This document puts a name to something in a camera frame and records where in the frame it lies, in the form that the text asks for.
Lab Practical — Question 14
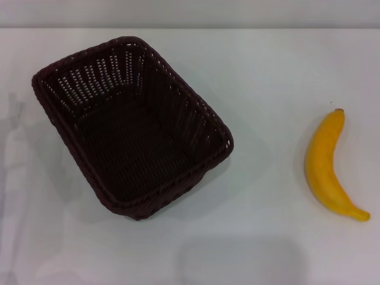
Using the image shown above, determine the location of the dark brown woven basket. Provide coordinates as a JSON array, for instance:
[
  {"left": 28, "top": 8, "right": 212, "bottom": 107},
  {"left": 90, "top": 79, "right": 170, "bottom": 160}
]
[{"left": 30, "top": 36, "right": 235, "bottom": 221}]

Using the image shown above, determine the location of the yellow banana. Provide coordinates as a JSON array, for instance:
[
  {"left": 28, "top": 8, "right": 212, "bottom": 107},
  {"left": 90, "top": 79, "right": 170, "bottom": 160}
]
[{"left": 305, "top": 108, "right": 371, "bottom": 222}]

